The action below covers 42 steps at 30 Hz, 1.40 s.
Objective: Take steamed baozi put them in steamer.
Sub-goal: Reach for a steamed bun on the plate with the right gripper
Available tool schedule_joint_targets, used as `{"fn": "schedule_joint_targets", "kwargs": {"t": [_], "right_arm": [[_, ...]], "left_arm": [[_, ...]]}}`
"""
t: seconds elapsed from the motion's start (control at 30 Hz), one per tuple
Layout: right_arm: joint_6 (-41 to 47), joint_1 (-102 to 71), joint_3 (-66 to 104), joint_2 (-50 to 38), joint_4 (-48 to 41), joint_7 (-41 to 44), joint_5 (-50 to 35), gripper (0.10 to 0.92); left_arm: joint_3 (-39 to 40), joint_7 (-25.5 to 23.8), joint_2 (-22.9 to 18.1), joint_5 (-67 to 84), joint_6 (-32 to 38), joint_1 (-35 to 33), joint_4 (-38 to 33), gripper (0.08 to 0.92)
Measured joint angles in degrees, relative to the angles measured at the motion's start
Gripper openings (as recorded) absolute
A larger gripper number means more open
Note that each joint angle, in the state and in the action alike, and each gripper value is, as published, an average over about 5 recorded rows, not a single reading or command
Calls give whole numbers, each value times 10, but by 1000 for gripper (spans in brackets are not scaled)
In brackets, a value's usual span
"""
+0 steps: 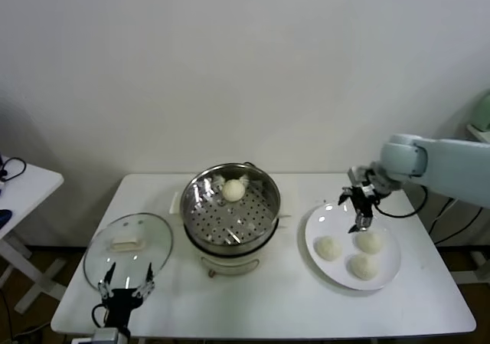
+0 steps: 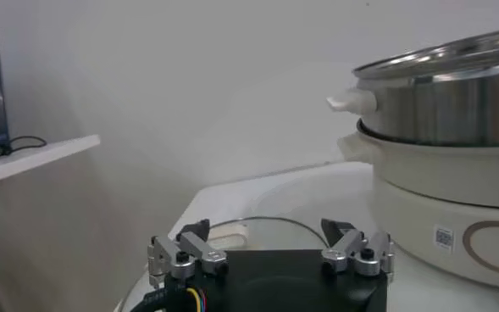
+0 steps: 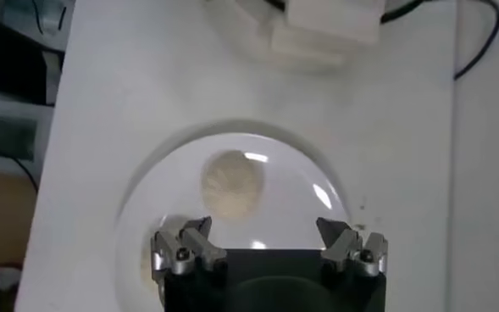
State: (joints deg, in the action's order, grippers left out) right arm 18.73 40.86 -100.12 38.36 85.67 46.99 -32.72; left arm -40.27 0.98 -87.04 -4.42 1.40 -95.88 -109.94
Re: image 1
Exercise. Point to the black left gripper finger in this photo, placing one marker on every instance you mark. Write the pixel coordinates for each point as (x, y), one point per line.
(110, 274)
(149, 274)

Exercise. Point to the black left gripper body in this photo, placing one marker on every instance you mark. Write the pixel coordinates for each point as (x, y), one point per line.
(120, 302)

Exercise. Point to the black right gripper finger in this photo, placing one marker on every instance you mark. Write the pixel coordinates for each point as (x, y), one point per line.
(363, 219)
(344, 195)

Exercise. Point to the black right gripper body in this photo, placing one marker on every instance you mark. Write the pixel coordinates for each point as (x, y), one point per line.
(365, 198)

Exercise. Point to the white steamed baozi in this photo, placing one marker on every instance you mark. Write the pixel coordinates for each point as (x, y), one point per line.
(232, 191)
(327, 249)
(363, 266)
(369, 242)

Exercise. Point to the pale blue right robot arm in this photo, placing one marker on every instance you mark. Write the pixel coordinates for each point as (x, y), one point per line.
(451, 168)

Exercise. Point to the perforated steel steamer basket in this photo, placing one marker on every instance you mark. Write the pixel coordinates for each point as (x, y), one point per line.
(199, 191)

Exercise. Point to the white round plate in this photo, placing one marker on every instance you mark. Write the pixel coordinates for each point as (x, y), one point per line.
(337, 275)

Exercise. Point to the cream electric cooking pot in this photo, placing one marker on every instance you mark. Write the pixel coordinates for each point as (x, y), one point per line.
(229, 263)

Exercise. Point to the white side table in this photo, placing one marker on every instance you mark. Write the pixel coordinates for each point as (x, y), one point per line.
(30, 191)

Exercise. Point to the dark blue object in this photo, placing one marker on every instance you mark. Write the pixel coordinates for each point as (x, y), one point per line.
(5, 215)

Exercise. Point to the white table base foot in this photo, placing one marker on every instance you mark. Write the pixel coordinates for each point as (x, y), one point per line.
(478, 259)

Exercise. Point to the white shelf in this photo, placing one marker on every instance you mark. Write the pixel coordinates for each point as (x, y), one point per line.
(480, 133)

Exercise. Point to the pale green appliance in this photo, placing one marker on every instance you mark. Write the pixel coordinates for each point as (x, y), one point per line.
(483, 114)

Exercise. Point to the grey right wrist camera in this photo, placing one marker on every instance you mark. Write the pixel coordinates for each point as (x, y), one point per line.
(354, 173)

